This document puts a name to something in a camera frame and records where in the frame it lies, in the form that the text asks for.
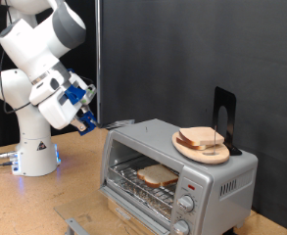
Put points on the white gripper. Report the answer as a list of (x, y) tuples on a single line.
[(56, 111)]

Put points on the metal spatula with blue block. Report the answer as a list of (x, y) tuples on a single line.
[(89, 123)]

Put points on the white bread slice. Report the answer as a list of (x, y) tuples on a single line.
[(188, 145), (157, 175)]

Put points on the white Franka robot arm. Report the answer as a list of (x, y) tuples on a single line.
[(28, 137)]

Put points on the silver oven knob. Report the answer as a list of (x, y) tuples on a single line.
[(181, 227), (185, 204)]

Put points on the silver toaster oven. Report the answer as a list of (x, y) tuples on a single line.
[(215, 182)]

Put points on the vertical metal pole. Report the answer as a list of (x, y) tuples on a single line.
[(98, 49)]

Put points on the wooden crate stand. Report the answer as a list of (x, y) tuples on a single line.
[(130, 217)]

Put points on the bread slice stack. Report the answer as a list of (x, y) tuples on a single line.
[(200, 134)]

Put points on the round wooden plate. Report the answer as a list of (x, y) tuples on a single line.
[(208, 156)]

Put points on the black metal bookend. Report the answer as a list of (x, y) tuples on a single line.
[(229, 101)]

